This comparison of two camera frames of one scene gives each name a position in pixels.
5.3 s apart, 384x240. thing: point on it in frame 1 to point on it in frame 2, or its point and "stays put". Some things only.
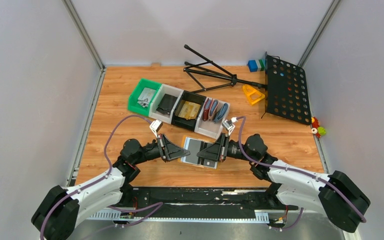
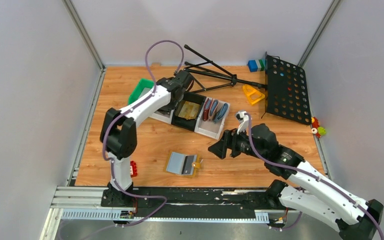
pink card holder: x=214 y=102 stays put
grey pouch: x=194 y=145 to x=182 y=164
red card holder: x=207 y=109 stays put
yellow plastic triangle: x=253 y=95 stays put
